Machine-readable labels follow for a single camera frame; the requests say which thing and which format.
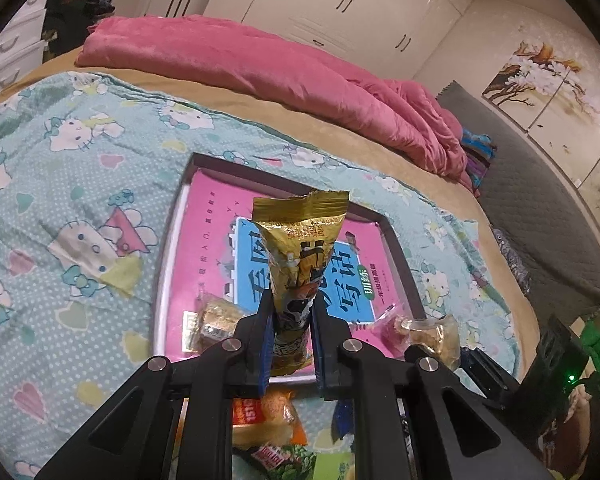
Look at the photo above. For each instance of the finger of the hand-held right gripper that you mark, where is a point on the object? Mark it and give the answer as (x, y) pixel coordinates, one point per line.
(485, 370)

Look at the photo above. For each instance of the printed cartoon blanket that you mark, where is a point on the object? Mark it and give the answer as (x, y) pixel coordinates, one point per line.
(80, 185)

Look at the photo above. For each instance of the clear wrapped golden snack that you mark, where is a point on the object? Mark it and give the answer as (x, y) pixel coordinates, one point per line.
(217, 322)

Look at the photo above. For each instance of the dark clothes pile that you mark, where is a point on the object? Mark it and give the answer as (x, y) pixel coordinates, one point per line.
(75, 0)

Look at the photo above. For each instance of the pink blanket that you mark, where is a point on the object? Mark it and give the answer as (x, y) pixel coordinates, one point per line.
(280, 70)

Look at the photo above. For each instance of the small clear wrapped pastry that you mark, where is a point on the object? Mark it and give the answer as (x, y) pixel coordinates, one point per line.
(382, 332)

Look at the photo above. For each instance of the dark rectangular tray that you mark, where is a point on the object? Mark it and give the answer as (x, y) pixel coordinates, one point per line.
(402, 265)

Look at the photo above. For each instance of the tan bed sheet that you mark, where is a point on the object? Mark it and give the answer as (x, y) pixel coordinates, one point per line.
(300, 125)

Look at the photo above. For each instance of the white wardrobe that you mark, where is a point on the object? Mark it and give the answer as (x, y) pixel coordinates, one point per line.
(330, 0)

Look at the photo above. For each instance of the dark patterned cloth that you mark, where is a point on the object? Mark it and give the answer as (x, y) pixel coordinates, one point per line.
(510, 255)

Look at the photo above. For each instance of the colourful folded cloth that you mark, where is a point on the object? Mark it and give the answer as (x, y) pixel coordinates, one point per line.
(477, 155)

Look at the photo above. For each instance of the pink and blue book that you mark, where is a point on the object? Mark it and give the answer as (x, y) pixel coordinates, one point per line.
(215, 220)

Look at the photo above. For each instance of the white drawer chest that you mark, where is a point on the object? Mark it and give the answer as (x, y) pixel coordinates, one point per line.
(15, 40)

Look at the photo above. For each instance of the person's right forearm green sleeve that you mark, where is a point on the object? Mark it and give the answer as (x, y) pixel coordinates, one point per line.
(596, 347)

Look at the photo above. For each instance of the green snack packet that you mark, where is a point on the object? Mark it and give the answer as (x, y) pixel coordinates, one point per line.
(285, 462)

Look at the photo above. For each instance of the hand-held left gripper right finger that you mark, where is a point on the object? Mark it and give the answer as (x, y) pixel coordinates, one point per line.
(320, 355)

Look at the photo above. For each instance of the gold snack packet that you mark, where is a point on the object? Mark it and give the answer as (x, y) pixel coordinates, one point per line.
(300, 260)

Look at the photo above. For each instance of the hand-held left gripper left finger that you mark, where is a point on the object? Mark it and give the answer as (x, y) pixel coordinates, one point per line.
(264, 360)

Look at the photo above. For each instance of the blue cookie packet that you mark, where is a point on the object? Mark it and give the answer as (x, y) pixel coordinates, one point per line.
(341, 417)

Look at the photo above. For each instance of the grey quilted mat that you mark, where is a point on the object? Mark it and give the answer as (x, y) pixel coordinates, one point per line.
(530, 200)

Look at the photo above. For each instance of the orange snack packet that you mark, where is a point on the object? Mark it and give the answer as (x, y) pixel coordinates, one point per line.
(267, 417)

